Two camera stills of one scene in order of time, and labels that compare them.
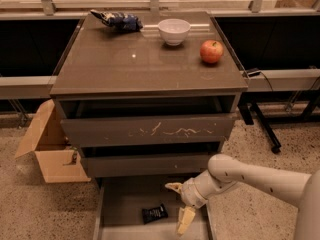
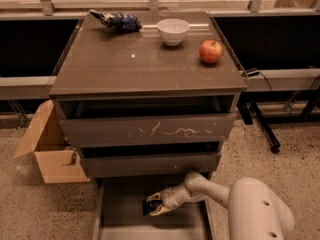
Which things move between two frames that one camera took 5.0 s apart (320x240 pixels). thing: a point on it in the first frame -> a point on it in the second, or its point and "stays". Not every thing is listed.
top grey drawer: [161, 129] stays
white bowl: [174, 30] stays
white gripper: [191, 192] -> [173, 199]
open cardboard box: [47, 140] stays
